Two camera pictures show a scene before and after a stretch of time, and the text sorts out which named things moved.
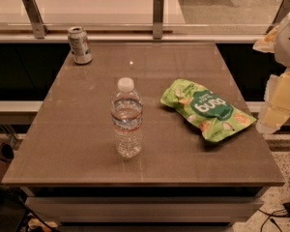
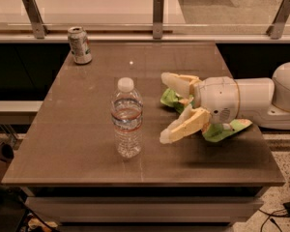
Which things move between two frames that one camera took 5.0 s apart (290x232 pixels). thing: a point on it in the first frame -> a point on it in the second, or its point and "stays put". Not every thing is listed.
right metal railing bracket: (285, 6) stays put
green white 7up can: (79, 45) stays put
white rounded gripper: (289, 45) -> (217, 98)
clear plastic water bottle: (127, 112) stays put
